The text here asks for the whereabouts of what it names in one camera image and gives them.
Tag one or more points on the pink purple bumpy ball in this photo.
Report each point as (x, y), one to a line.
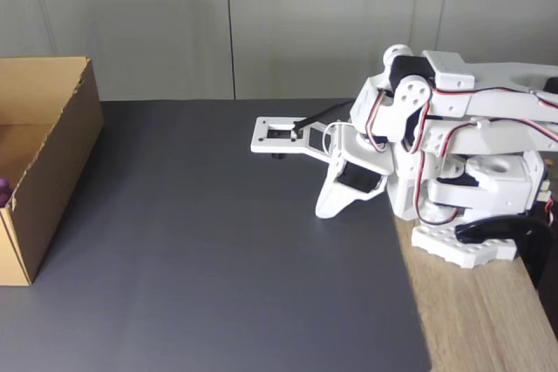
(3, 192)

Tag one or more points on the brown cardboard box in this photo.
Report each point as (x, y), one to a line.
(65, 150)

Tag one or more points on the black table clamp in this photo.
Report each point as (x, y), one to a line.
(501, 228)

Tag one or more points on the dark grey table mat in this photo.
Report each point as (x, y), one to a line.
(174, 237)

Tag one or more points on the wrist camera on white plate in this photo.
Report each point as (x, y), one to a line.
(263, 141)

